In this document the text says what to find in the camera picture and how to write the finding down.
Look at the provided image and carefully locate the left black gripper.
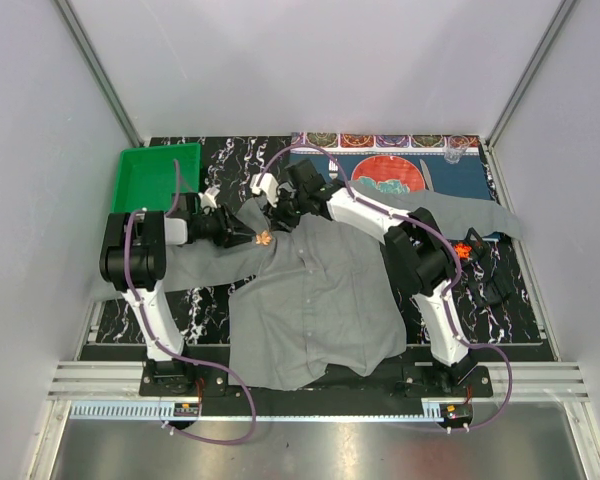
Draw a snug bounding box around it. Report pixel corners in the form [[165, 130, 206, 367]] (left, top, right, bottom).
[[191, 203, 255, 248]]

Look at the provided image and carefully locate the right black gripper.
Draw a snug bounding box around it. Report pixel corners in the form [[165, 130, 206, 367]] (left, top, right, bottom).
[[262, 188, 308, 235]]

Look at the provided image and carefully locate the orange flower brooch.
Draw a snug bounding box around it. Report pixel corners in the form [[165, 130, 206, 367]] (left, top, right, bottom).
[[256, 230, 273, 246], [454, 242, 473, 260]]

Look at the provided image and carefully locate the grey button shirt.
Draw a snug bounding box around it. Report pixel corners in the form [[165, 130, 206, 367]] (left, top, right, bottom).
[[93, 185, 527, 393]]

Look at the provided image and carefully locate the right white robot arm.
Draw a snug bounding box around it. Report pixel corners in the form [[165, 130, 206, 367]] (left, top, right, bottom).
[[251, 160, 477, 397]]

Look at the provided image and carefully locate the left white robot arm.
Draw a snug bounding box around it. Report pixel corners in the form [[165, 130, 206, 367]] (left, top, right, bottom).
[[99, 191, 256, 396]]

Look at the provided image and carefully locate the far black brooch stand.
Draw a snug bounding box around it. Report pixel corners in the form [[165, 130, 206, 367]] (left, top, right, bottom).
[[457, 228, 488, 268]]

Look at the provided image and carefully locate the black brooch stand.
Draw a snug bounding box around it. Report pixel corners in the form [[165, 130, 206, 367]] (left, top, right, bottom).
[[457, 228, 488, 268], [467, 276, 514, 308]]

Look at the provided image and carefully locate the near black brooch stand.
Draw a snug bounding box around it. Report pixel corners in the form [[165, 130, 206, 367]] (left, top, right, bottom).
[[467, 276, 514, 308]]

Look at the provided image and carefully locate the silver fork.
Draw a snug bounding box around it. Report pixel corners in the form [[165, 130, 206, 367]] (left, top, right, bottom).
[[328, 160, 339, 180]]

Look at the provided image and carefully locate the green plastic bin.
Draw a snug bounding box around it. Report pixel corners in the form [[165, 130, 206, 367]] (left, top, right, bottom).
[[110, 143, 201, 213]]

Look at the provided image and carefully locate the red and teal plate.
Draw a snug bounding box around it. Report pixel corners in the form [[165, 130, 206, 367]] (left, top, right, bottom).
[[351, 155, 426, 194]]

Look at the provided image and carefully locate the silver knife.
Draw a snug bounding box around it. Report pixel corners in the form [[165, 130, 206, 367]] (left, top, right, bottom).
[[419, 159, 434, 191]]

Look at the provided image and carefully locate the clear drinking glass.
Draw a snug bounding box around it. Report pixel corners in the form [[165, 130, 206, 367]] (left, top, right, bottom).
[[444, 135, 471, 165]]

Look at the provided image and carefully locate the blue patterned placemat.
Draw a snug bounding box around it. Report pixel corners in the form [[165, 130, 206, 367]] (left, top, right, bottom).
[[289, 131, 501, 241]]

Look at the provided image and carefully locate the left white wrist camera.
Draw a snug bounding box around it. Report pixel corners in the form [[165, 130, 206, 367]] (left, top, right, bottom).
[[199, 186, 220, 209]]

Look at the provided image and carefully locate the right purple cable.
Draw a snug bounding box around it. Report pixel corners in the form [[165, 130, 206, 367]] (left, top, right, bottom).
[[259, 145, 516, 432]]

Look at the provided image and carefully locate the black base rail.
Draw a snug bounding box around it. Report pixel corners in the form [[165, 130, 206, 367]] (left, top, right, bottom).
[[139, 357, 494, 399]]

